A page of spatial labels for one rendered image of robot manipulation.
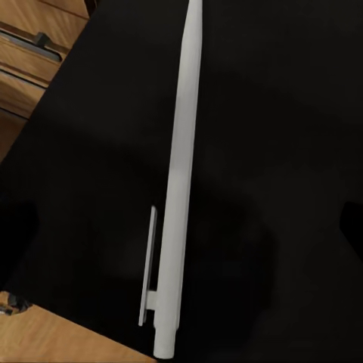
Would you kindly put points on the pen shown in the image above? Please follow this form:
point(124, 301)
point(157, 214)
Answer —
point(167, 300)

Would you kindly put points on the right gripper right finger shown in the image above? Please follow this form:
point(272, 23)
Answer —
point(351, 225)

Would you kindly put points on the swivel chair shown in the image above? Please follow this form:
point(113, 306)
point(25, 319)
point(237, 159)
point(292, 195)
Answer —
point(14, 306)

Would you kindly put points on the cabinet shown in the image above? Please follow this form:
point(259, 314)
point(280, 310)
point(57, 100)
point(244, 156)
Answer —
point(35, 38)

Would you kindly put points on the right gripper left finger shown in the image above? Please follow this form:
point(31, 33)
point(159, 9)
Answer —
point(18, 226)

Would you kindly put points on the desk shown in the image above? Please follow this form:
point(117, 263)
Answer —
point(269, 276)

